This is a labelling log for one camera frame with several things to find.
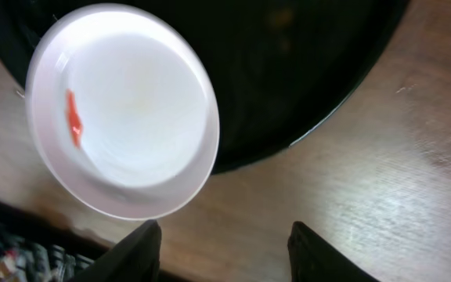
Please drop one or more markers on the round black tray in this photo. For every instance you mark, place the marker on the round black tray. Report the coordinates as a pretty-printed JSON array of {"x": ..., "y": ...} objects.
[{"x": 279, "y": 67}]

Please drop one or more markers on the white plate front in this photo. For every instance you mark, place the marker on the white plate front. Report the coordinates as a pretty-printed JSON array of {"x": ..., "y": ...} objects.
[{"x": 122, "y": 111}]

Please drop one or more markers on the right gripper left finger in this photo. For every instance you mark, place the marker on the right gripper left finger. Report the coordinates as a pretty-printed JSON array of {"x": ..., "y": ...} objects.
[{"x": 134, "y": 259}]

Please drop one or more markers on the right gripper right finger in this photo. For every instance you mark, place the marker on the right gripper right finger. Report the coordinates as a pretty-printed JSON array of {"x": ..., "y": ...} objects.
[{"x": 312, "y": 259}]

